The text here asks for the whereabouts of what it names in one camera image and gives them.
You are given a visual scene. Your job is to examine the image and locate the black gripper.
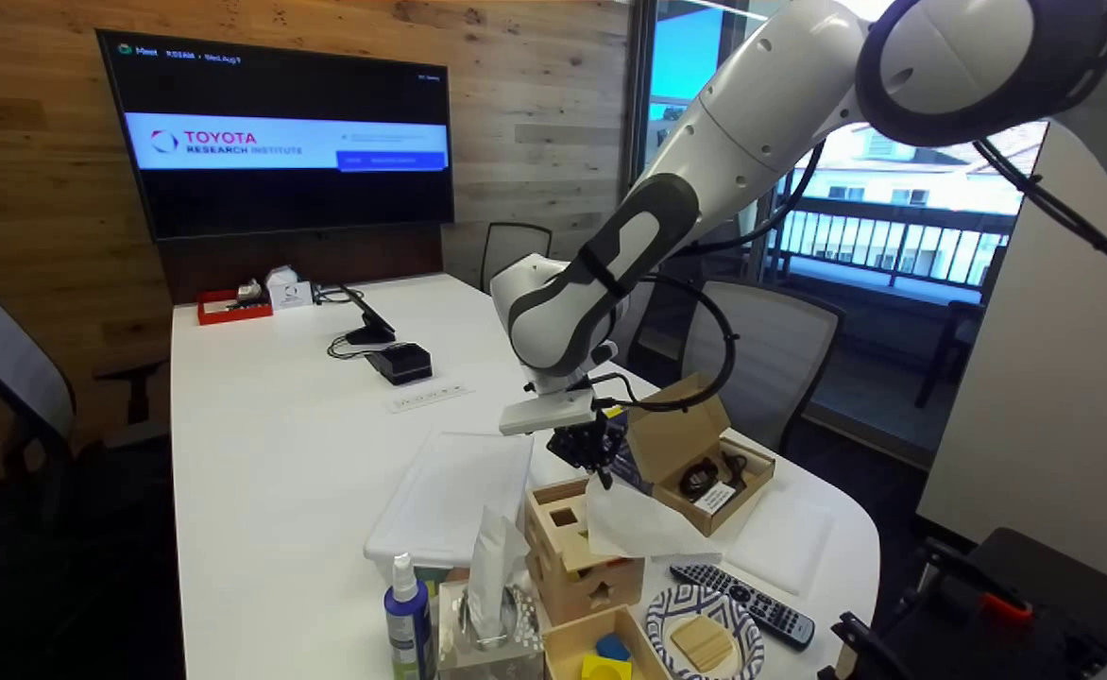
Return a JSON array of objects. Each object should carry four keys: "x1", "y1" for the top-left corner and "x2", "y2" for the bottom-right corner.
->
[{"x1": 549, "y1": 401, "x2": 640, "y2": 498}]

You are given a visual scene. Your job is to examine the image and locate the white paper napkin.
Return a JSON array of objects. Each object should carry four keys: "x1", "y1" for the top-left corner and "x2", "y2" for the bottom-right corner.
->
[{"x1": 583, "y1": 464, "x2": 705, "y2": 563}]

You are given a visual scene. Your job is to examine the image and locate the wooden shape sorter box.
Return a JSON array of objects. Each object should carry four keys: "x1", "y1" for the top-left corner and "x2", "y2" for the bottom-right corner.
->
[{"x1": 521, "y1": 475, "x2": 645, "y2": 628}]

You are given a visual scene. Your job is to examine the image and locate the open cardboard box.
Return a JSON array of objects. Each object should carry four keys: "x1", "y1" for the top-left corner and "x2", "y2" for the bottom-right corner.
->
[{"x1": 624, "y1": 376, "x2": 778, "y2": 541}]

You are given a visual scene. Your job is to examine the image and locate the white printed card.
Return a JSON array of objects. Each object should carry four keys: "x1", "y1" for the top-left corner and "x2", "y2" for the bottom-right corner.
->
[{"x1": 692, "y1": 479, "x2": 739, "y2": 518}]

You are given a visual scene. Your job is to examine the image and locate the yellow toy block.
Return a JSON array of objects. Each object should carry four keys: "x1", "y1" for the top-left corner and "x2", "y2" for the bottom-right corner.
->
[{"x1": 573, "y1": 647, "x2": 640, "y2": 680}]

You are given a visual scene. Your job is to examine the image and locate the tan wooden block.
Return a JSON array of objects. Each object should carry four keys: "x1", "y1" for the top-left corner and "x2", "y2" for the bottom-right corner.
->
[{"x1": 669, "y1": 618, "x2": 734, "y2": 680}]

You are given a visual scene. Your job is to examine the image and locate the black remote control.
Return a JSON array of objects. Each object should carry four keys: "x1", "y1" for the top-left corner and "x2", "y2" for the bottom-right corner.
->
[{"x1": 663, "y1": 560, "x2": 821, "y2": 653}]

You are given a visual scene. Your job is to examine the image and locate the grey mesh office chair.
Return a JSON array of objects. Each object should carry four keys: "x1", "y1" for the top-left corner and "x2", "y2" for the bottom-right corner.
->
[
  {"x1": 679, "y1": 278, "x2": 845, "y2": 450},
  {"x1": 0, "y1": 285, "x2": 166, "y2": 506},
  {"x1": 471, "y1": 221, "x2": 554, "y2": 297}
]

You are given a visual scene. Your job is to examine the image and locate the blue patterned paper plate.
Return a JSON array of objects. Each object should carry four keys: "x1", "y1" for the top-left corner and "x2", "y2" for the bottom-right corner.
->
[{"x1": 640, "y1": 584, "x2": 771, "y2": 680}]

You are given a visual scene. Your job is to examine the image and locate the small black box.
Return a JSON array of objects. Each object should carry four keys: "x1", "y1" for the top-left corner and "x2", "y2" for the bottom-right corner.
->
[{"x1": 362, "y1": 339, "x2": 436, "y2": 386}]

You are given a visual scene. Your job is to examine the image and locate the blue sanitizer bottle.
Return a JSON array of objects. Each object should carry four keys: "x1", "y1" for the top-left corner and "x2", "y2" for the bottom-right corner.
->
[{"x1": 383, "y1": 550, "x2": 436, "y2": 680}]

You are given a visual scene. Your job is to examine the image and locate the black tablet on stand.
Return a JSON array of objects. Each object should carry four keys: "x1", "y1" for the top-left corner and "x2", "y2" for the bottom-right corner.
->
[{"x1": 339, "y1": 285, "x2": 402, "y2": 353}]

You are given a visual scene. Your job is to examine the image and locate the white desk device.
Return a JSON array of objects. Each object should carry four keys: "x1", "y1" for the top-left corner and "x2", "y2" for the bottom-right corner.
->
[{"x1": 259, "y1": 265, "x2": 318, "y2": 314}]

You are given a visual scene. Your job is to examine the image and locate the black balcony railing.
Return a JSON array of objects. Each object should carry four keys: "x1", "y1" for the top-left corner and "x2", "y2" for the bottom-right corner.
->
[{"x1": 771, "y1": 192, "x2": 1019, "y2": 297}]

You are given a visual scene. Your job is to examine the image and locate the red tray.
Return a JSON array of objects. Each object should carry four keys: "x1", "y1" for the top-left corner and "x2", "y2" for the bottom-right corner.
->
[{"x1": 192, "y1": 285, "x2": 274, "y2": 331}]

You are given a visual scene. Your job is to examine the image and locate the white partition panel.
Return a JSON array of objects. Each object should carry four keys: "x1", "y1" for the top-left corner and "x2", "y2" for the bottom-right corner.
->
[{"x1": 919, "y1": 118, "x2": 1107, "y2": 599}]

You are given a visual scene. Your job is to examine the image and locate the black mounting plate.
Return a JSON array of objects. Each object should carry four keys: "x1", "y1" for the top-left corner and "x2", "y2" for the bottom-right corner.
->
[{"x1": 826, "y1": 526, "x2": 1107, "y2": 680}]

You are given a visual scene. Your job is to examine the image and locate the wrist mounted camera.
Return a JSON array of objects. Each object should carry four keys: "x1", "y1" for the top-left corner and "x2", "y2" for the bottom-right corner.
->
[{"x1": 496, "y1": 391, "x2": 599, "y2": 439}]

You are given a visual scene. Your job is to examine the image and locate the black coiled cable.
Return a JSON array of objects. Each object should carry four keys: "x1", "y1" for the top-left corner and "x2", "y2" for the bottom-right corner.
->
[{"x1": 675, "y1": 450, "x2": 754, "y2": 504}]

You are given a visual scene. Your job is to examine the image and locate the black clamp orange handle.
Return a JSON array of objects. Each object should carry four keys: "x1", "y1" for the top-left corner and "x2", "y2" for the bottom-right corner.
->
[{"x1": 913, "y1": 541, "x2": 1040, "y2": 637}]

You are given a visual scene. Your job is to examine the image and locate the wall mounted TV screen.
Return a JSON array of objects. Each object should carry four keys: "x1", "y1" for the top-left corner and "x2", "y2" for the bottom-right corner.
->
[{"x1": 94, "y1": 32, "x2": 456, "y2": 242}]

